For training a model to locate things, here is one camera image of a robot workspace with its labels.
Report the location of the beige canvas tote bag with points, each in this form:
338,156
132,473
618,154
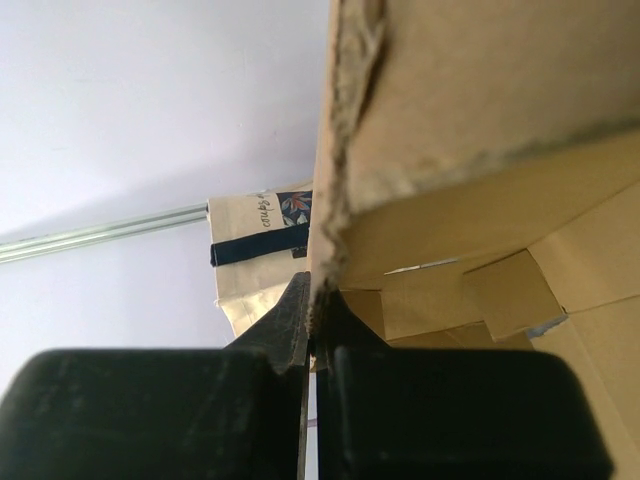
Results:
258,242

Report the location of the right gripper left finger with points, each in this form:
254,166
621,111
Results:
238,412

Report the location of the large brown cardboard box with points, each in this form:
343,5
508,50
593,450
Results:
477,185

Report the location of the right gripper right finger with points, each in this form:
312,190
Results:
409,413

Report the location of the left aluminium frame post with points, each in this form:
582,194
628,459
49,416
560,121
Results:
79,238

